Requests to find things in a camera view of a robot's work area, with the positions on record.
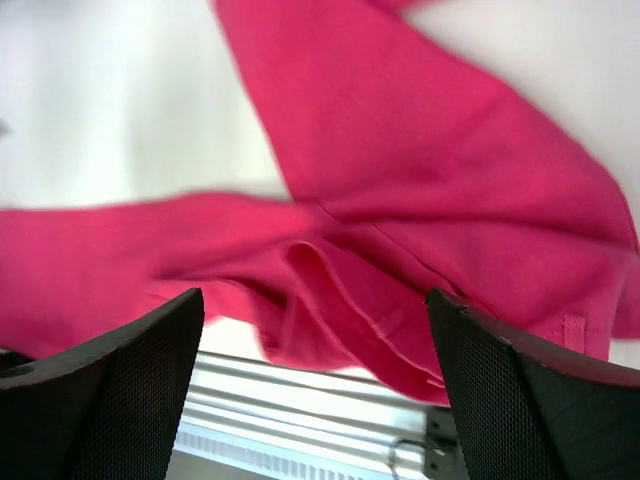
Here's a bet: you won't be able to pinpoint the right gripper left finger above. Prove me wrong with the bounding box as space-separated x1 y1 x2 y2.
1 289 204 480

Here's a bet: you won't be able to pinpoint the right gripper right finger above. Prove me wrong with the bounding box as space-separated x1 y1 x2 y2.
426 289 639 479

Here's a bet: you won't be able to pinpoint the pink trousers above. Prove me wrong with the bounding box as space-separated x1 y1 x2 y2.
1 1 639 405

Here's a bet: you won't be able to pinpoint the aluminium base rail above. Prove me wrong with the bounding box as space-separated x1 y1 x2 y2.
174 351 468 479

